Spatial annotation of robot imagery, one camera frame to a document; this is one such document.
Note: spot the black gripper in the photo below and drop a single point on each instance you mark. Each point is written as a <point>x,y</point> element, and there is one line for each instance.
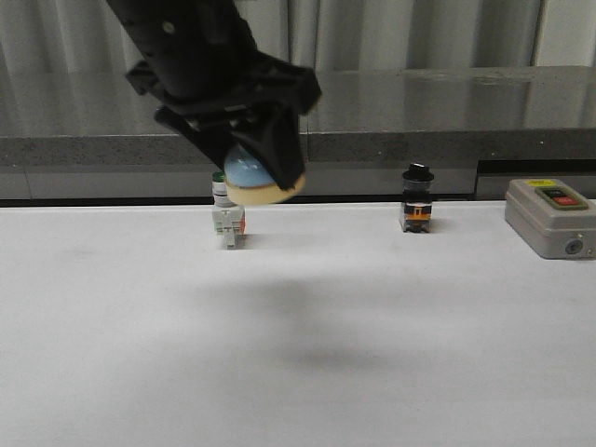
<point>200,58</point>

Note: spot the blue and cream desk bell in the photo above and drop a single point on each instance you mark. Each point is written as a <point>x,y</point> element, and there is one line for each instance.
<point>248,183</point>

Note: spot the grey stone counter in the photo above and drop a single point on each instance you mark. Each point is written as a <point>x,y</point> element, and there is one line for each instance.
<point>90,136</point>

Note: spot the grey curtain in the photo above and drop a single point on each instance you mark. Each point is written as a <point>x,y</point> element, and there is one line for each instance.
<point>63,37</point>

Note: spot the green push button switch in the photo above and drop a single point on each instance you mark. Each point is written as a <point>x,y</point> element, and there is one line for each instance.
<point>229,218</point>

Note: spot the black selector knob switch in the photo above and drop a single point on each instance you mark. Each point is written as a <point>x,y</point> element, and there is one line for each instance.
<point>416,204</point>

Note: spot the grey power switch box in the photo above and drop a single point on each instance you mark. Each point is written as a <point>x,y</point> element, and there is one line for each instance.
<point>552,218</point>

